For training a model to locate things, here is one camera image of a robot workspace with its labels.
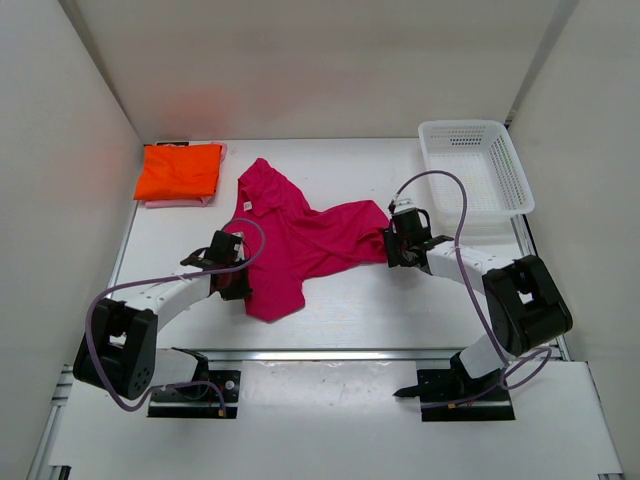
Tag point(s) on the aluminium table edge rail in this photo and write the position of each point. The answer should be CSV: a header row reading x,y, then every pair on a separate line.
x,y
327,355

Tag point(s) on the magenta t-shirt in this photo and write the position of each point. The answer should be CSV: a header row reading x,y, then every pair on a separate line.
x,y
295,242

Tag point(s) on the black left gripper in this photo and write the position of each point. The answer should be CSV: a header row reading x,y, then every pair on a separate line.
x,y
232,286

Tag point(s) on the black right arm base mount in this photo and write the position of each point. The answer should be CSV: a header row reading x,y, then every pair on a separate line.
x,y
451,395

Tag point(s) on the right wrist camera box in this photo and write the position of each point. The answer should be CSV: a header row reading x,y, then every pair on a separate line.
x,y
399,206

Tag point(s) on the white perforated plastic basket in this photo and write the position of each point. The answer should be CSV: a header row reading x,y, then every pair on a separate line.
x,y
481,155

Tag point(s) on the light pink t-shirt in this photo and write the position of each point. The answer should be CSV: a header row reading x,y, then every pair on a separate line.
x,y
200,201

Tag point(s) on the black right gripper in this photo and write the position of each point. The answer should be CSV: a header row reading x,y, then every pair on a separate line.
x,y
396,248

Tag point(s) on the orange t-shirt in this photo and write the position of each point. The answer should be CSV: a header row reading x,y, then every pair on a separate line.
x,y
180,170

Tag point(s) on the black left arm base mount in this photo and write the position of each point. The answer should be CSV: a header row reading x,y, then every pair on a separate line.
x,y
215,397

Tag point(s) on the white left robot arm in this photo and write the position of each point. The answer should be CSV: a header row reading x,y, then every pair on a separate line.
x,y
125,331

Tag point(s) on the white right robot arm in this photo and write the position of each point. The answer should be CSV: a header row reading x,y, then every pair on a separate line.
x,y
520,305

